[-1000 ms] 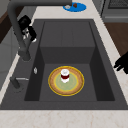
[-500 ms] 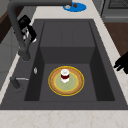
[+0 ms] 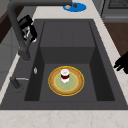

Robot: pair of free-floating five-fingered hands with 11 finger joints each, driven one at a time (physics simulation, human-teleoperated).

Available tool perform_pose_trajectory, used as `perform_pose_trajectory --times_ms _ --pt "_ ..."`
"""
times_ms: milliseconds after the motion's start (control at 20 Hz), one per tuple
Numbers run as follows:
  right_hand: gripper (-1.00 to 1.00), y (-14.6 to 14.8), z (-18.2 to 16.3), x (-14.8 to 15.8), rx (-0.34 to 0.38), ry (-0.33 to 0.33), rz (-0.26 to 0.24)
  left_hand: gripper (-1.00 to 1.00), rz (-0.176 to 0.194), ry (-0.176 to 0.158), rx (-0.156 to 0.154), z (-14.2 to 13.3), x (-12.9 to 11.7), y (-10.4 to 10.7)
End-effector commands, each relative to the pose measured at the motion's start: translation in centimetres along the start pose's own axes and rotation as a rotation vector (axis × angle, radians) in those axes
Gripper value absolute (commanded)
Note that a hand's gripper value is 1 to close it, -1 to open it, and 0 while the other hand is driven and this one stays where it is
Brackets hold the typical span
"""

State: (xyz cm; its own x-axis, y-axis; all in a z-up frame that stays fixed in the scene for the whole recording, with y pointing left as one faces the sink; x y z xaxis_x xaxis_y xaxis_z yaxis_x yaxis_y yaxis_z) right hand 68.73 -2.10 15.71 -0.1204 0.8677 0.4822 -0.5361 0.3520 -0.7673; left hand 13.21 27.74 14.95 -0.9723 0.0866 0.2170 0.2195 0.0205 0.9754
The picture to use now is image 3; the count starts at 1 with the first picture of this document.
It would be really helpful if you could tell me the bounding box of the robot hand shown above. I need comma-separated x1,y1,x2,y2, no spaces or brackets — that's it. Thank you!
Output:
113,52,128,73

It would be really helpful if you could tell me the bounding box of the dark grey sink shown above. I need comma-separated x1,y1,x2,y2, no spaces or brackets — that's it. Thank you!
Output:
0,18,128,111

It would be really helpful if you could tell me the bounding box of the yellow green plate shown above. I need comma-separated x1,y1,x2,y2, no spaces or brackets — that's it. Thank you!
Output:
47,65,86,97

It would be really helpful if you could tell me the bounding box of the small red white jar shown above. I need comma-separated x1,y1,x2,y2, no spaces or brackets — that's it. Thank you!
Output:
60,69,71,84

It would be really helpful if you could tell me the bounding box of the blue plate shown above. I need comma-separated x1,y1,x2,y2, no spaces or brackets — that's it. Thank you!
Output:
63,2,87,13

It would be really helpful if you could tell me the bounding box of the small brown round thing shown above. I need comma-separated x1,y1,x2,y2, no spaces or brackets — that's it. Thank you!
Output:
73,2,80,9

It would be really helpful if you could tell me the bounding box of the small grey round thing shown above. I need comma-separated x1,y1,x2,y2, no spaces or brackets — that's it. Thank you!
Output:
65,4,72,10

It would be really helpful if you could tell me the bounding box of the dark grey tap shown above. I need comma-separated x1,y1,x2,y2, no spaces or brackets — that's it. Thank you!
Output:
8,0,79,90

